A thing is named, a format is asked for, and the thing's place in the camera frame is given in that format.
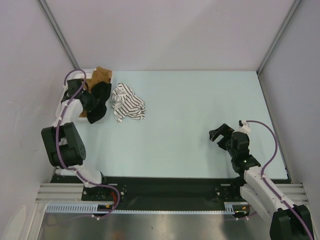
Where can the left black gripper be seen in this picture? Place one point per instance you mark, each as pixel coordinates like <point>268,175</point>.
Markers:
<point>94,104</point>

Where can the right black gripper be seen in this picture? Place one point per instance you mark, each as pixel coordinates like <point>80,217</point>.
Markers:
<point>225,130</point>

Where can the black tank top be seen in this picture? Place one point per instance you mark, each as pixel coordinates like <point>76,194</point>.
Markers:
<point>101,93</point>

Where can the striped white tank top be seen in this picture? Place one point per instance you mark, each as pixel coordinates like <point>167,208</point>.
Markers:
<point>126,104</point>

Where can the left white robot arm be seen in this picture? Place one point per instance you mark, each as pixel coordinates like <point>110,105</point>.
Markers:
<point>66,149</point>

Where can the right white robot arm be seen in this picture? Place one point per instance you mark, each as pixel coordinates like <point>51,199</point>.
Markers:
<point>287,219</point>

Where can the brown tank top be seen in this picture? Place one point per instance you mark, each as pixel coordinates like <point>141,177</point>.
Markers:
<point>99,75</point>

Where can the white plastic basket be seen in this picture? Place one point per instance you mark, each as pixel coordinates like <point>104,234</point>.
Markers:
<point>70,107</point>

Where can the slotted cable duct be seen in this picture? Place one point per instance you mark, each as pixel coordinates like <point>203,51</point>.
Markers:
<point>95,208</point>

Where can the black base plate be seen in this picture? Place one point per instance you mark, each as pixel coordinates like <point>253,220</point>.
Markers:
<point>165,194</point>

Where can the aluminium frame rail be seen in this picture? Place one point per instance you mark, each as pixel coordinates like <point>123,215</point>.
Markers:
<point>72,193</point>

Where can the left aluminium corner post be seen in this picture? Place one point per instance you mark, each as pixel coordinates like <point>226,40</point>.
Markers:
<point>49,16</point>

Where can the aluminium corner post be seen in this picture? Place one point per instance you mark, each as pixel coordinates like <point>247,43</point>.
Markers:
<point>279,35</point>
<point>49,16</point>

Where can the right aluminium corner post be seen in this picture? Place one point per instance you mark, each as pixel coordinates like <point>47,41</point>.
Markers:
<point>279,35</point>

